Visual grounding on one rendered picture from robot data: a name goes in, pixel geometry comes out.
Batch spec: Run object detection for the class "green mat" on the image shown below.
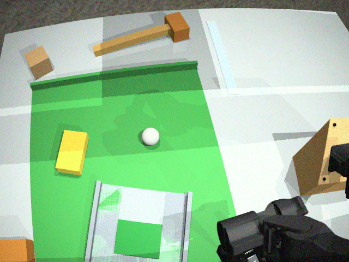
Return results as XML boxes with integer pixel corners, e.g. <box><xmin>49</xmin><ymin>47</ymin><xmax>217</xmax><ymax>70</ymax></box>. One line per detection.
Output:
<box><xmin>30</xmin><ymin>69</ymin><xmax>237</xmax><ymax>262</ymax></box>

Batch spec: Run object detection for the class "red putter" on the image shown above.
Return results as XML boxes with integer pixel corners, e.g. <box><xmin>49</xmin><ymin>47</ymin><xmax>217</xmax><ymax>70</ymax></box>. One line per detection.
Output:
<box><xmin>256</xmin><ymin>253</ymin><xmax>266</xmax><ymax>262</ymax></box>

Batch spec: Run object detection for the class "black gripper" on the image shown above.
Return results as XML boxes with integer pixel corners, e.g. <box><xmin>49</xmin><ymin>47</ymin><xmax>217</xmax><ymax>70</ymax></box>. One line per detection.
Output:
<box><xmin>216</xmin><ymin>239</ymin><xmax>281</xmax><ymax>262</ymax></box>

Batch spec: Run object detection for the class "white ball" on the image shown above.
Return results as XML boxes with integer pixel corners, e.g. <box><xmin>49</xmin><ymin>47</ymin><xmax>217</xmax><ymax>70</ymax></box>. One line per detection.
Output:
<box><xmin>142</xmin><ymin>128</ymin><xmax>159</xmax><ymax>145</ymax></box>

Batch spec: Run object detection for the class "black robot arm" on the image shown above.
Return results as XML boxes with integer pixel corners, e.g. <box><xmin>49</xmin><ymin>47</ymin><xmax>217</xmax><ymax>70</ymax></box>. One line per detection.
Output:
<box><xmin>216</xmin><ymin>143</ymin><xmax>349</xmax><ymax>262</ymax></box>

